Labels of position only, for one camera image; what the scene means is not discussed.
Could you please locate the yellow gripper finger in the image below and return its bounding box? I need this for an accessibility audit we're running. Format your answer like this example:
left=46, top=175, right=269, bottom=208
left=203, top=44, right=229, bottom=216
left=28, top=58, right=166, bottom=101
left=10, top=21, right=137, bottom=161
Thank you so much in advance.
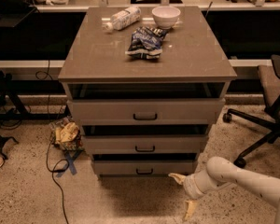
left=168, top=173, right=186, bottom=185
left=183, top=200, right=198, bottom=221

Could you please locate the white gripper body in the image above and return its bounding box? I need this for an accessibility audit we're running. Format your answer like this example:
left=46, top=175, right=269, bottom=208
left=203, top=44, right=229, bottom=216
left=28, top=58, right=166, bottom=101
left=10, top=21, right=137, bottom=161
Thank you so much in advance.
left=183, top=173, right=205, bottom=200

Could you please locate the grey bottom drawer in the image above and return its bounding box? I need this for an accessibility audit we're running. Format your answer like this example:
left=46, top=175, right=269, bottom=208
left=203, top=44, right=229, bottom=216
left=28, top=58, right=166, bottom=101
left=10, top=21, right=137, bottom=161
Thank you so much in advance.
left=91, top=161, right=197, bottom=175

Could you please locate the grey drawer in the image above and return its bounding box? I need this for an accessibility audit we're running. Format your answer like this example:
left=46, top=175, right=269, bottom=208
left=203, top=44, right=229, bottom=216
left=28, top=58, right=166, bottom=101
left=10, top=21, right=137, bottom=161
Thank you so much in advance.
left=82, top=135, right=208, bottom=155
left=67, top=99, right=225, bottom=125
left=91, top=161, right=197, bottom=175

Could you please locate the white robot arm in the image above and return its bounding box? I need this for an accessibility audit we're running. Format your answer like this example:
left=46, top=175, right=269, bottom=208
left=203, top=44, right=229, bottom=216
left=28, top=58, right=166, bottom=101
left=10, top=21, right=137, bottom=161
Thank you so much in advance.
left=169, top=157, right=280, bottom=224

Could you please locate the grey middle drawer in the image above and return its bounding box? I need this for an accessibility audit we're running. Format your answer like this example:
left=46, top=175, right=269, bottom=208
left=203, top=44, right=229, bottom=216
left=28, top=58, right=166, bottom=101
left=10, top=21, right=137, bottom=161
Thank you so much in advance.
left=82, top=135, right=208, bottom=155

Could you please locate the grey top drawer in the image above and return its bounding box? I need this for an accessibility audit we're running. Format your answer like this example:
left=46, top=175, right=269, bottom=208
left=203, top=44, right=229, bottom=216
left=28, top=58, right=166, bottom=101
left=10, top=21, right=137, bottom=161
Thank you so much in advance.
left=67, top=99, right=225, bottom=125

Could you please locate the grey drawer cabinet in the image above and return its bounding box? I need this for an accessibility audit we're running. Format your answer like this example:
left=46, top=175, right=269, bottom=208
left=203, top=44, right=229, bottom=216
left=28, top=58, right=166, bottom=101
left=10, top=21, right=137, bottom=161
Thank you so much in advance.
left=57, top=5, right=238, bottom=182

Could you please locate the blue tape cross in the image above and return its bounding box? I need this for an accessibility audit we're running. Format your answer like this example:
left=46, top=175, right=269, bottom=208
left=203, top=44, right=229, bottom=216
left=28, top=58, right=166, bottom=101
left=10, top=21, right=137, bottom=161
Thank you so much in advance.
left=56, top=150, right=82, bottom=177

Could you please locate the colourful snack bag on floor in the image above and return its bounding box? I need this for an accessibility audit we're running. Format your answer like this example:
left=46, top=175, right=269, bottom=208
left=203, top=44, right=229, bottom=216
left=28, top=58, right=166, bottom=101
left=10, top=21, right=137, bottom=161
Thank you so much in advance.
left=49, top=117, right=84, bottom=151

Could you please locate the black office chair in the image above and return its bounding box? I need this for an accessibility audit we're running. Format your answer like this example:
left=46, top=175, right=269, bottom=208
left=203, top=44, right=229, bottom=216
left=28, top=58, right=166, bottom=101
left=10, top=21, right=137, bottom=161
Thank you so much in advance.
left=223, top=55, right=280, bottom=168

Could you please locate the blue crumpled chip bag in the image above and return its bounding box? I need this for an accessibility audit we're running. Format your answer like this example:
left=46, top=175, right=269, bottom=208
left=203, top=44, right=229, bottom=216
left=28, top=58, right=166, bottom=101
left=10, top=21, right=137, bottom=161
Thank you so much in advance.
left=125, top=26, right=168, bottom=60

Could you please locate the white bowl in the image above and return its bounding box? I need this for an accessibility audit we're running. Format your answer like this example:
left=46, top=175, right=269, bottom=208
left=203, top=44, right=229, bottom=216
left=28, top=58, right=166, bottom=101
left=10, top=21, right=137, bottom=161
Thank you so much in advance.
left=152, top=6, right=181, bottom=29

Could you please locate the clear plastic water bottle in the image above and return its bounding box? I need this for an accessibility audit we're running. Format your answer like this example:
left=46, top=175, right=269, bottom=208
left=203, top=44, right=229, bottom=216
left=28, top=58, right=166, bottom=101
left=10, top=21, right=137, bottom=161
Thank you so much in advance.
left=103, top=7, right=141, bottom=31

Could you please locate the black tripod stand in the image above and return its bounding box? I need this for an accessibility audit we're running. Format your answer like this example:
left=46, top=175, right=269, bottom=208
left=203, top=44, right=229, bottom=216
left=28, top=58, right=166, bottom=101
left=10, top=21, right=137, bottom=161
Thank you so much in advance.
left=0, top=135, right=18, bottom=160

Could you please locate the black floor cable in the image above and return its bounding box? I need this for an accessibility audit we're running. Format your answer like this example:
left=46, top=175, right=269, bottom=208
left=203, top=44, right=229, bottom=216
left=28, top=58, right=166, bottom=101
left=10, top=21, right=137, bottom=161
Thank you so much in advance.
left=35, top=59, right=70, bottom=224

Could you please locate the black desk frame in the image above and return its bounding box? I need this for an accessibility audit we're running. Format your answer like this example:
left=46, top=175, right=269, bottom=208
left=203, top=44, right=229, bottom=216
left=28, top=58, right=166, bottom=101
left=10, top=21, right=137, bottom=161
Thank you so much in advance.
left=0, top=70, right=69, bottom=120

